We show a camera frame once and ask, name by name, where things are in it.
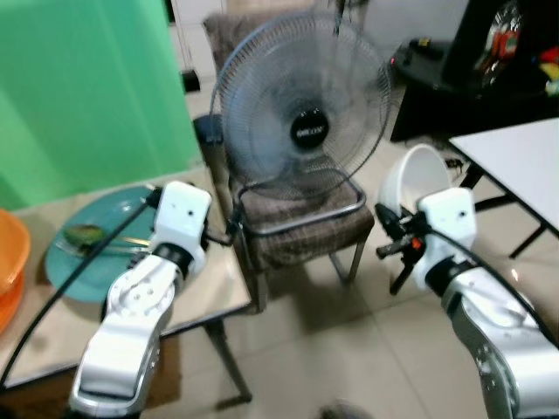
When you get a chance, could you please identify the teal plate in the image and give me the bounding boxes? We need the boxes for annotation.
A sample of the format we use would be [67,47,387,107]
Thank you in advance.
[45,184,163,304]

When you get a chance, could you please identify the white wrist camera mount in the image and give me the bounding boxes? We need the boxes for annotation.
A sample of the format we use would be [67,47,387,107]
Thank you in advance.
[152,181,213,277]
[411,187,478,294]

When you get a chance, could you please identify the orange plastic bowl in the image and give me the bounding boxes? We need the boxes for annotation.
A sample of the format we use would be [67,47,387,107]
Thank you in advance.
[0,209,32,334]

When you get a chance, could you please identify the black cabinet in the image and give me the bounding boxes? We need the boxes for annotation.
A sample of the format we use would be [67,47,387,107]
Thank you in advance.
[390,0,559,144]

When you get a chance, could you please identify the grey metal table leg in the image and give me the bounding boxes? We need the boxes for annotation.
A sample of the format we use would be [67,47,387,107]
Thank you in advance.
[202,318,255,406]

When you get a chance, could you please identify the green spoon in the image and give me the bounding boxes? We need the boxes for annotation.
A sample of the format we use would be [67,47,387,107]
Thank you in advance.
[63,224,151,259]

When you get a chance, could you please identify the red and yellow toy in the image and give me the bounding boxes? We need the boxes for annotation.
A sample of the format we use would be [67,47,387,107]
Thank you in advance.
[535,45,559,95]

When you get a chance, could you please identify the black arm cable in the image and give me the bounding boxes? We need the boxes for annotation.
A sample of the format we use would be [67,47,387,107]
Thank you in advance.
[426,225,559,348]
[0,194,164,387]

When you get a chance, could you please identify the grey standing fan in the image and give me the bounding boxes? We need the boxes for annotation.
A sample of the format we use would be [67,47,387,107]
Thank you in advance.
[210,12,393,203]

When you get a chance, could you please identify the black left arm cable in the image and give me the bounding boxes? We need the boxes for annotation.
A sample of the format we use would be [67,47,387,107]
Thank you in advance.
[0,194,164,387]

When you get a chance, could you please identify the green screen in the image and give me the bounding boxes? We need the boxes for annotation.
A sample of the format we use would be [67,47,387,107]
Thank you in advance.
[0,0,203,211]

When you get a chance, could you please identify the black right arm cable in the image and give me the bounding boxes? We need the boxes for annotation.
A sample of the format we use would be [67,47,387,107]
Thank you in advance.
[426,225,559,348]

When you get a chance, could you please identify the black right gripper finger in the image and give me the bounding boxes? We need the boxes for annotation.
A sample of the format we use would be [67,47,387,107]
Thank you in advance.
[376,204,410,240]
[376,245,415,296]

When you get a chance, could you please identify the white bowl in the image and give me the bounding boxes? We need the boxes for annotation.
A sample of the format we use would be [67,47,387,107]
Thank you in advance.
[383,143,453,217]

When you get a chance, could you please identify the white folding table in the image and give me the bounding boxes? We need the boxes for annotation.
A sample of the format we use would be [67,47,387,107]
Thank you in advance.
[448,117,559,260]

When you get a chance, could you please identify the clear bottle with red label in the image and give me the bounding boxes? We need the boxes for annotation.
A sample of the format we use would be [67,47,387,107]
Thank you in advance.
[475,0,526,90]

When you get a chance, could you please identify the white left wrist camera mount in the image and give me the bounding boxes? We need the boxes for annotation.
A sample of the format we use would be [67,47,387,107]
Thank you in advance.
[152,181,213,277]

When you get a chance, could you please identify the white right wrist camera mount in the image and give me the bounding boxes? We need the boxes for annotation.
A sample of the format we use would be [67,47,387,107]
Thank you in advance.
[411,187,478,294]

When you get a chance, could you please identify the brown upholstered metal chair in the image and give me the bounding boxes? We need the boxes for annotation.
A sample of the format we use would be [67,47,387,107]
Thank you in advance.
[202,12,377,313]

